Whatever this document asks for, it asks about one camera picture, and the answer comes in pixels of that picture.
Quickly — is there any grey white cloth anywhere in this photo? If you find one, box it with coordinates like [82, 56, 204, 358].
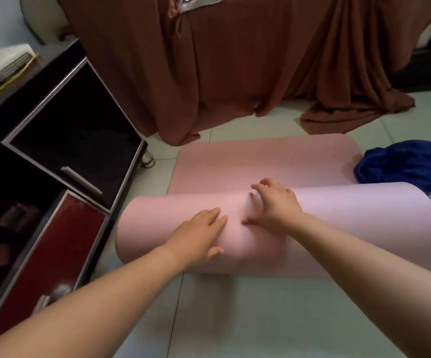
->
[178, 0, 226, 14]

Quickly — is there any person's right hand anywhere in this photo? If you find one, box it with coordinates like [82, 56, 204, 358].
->
[241, 178, 306, 244]

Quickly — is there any person's left hand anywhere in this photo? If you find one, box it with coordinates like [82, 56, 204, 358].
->
[162, 207, 229, 272]

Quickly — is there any pink yoga mat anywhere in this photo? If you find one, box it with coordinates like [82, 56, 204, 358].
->
[115, 133, 431, 280]

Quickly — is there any person's right forearm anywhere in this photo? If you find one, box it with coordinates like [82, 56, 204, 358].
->
[284, 214, 431, 358]

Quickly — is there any brown draped bed sheet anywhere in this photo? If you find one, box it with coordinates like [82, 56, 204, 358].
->
[55, 0, 431, 146]

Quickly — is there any round dark framed object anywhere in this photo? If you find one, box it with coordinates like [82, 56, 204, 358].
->
[19, 0, 76, 46]

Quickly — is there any metal cabinet foot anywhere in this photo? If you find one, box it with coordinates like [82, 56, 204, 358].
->
[140, 150, 157, 169]

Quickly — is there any red drawer with metal trim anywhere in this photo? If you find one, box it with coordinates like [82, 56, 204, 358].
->
[0, 190, 111, 349]

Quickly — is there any person's left forearm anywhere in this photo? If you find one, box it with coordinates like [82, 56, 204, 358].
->
[0, 245, 185, 358]

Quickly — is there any blue crumpled cloth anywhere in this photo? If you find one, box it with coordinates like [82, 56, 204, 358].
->
[354, 139, 431, 196]

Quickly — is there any black drawer with metal trim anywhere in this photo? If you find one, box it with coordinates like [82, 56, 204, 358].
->
[1, 57, 146, 214]

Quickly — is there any white folded bag yellow trim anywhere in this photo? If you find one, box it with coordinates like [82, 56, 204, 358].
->
[0, 43, 39, 105]

